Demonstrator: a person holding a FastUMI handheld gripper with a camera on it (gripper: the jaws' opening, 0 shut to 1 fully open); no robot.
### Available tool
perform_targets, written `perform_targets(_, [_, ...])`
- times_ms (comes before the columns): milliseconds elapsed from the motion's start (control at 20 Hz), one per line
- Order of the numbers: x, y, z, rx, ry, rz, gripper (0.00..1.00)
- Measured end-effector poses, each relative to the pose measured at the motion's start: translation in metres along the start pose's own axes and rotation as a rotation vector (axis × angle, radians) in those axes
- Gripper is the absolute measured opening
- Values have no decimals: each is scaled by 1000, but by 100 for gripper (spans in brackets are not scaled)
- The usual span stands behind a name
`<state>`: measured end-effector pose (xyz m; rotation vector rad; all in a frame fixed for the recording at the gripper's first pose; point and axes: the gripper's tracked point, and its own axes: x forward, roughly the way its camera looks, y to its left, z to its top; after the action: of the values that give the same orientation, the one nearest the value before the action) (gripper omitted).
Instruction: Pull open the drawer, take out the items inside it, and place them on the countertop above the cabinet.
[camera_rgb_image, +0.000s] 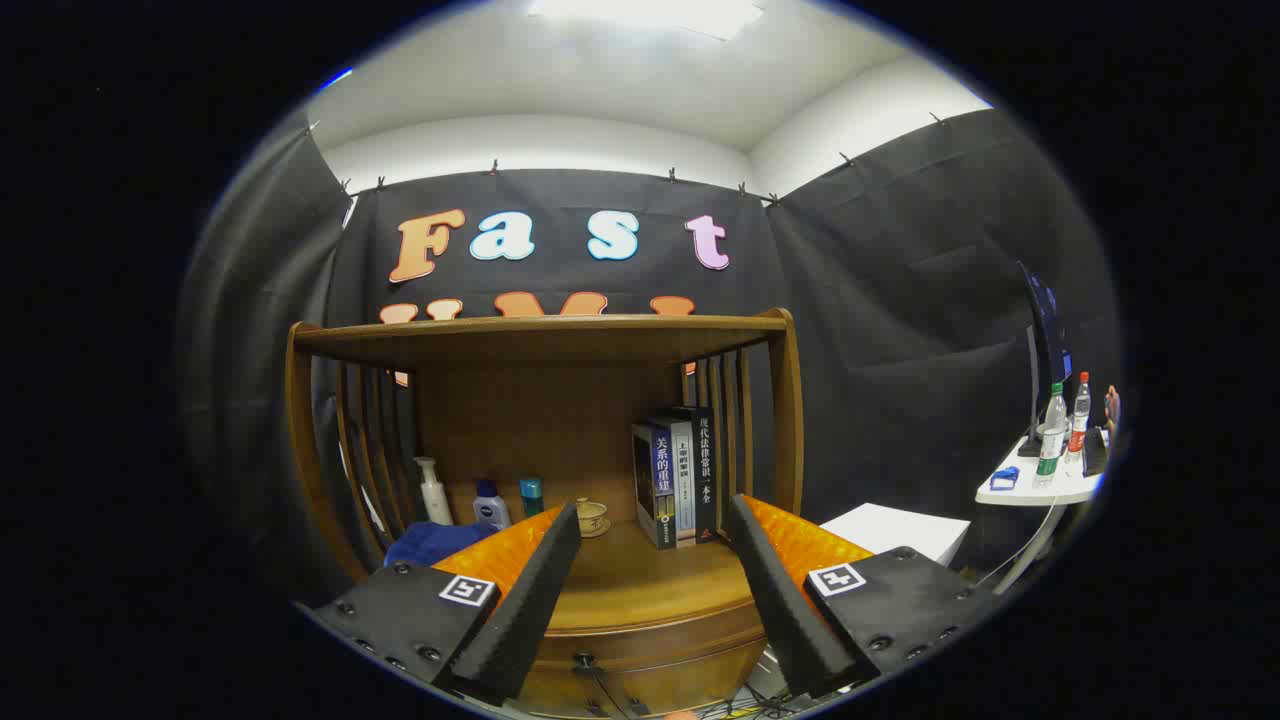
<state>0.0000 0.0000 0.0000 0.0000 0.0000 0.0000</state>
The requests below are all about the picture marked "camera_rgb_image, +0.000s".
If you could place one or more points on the blue spine book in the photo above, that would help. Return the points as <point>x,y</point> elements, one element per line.
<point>662,480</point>

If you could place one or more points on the white table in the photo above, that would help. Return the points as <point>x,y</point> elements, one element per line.
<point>1050,492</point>

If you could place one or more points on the blue towel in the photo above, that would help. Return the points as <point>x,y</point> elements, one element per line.
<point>430,543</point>

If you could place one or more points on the wooden cabinet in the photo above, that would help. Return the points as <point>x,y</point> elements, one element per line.
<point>540,400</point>

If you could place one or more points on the white spine book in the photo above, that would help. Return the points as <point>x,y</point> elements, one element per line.
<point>685,480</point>

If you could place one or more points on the wooden countertop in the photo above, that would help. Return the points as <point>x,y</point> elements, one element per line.
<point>650,580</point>

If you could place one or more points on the green label water bottle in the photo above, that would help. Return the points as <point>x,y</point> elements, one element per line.
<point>1050,440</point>

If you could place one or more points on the small blue object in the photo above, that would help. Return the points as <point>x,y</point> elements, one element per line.
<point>1005,478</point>

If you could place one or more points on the yellow lidded teacup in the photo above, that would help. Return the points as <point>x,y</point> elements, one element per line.
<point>592,517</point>

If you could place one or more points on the white side cabinet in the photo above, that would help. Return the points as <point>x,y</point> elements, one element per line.
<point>900,530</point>

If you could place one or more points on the white pump bottle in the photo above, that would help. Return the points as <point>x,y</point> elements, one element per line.
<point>435,500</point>

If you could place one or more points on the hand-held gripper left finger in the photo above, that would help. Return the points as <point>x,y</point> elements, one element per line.
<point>520,620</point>

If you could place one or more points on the computer monitor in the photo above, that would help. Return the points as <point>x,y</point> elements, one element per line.
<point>1045,320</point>

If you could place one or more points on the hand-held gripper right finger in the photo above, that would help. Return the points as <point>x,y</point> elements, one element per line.
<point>780,610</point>

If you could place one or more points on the teal glass bottle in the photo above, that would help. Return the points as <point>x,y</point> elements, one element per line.
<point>531,495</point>

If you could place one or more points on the white lotion bottle blue cap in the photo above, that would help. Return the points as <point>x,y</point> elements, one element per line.
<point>490,510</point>

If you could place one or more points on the black spine book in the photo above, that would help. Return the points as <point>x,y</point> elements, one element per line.
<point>706,470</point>

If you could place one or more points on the red label water bottle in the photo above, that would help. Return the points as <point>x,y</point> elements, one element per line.
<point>1078,425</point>

